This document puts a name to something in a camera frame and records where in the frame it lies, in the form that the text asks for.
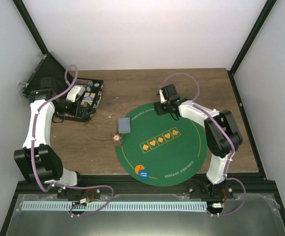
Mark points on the poker chip stack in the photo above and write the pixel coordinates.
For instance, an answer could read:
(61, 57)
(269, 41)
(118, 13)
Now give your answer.
(117, 139)

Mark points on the boxed card deck in case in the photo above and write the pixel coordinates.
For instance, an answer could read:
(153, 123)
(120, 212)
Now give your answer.
(88, 98)

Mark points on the blue small blind button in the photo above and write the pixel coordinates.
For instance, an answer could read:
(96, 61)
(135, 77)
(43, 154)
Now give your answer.
(143, 174)

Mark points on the orange big blind button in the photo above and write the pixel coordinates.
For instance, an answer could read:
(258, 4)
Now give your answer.
(138, 168)

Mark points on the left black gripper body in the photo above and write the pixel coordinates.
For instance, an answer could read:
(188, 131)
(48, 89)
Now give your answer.
(74, 111)

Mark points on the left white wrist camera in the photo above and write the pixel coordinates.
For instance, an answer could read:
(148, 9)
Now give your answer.
(75, 93)

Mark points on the light blue slotted cable duct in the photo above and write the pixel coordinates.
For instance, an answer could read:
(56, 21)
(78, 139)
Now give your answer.
(115, 206)

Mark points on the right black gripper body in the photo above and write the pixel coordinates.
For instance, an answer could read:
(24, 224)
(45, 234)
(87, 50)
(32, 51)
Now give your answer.
(163, 111)

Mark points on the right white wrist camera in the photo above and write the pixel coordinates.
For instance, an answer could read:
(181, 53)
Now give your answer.
(162, 98)

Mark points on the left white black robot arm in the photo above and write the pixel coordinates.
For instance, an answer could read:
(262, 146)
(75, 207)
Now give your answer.
(36, 160)

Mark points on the black poker chip case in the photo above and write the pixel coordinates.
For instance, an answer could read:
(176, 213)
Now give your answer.
(50, 79)

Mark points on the round green poker mat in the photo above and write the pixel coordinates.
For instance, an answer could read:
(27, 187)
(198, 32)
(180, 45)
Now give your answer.
(172, 151)

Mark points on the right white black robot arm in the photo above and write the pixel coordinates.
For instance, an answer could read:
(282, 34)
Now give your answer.
(223, 136)

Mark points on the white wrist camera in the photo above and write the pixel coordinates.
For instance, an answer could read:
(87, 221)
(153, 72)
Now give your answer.
(75, 93)
(162, 98)

